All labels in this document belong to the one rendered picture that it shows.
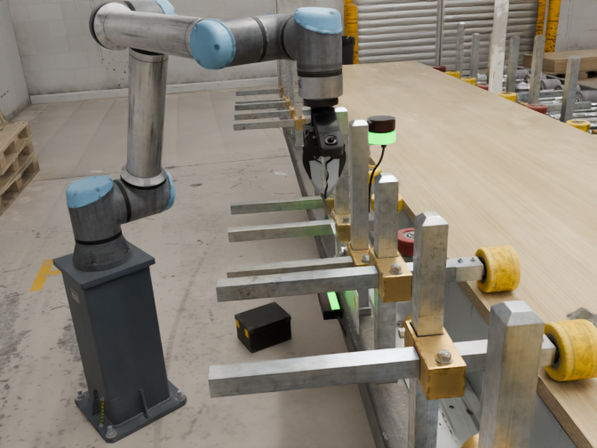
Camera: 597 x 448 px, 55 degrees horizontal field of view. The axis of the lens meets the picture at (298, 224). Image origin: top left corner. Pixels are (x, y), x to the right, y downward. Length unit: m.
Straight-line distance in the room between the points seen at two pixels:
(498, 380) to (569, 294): 0.57
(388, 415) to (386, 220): 0.35
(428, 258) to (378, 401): 0.44
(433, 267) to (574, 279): 0.45
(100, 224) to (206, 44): 0.94
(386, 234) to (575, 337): 0.35
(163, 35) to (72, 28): 7.92
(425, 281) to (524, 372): 0.25
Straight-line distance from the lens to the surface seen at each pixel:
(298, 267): 1.26
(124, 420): 2.25
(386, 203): 1.00
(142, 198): 1.98
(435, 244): 0.77
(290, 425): 2.15
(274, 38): 1.21
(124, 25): 1.49
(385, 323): 1.11
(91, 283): 1.93
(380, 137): 1.22
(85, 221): 1.94
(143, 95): 1.79
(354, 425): 2.14
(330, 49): 1.15
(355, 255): 1.28
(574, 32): 11.14
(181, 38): 1.26
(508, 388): 0.58
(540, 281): 1.16
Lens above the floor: 1.42
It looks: 22 degrees down
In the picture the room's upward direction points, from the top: 3 degrees counter-clockwise
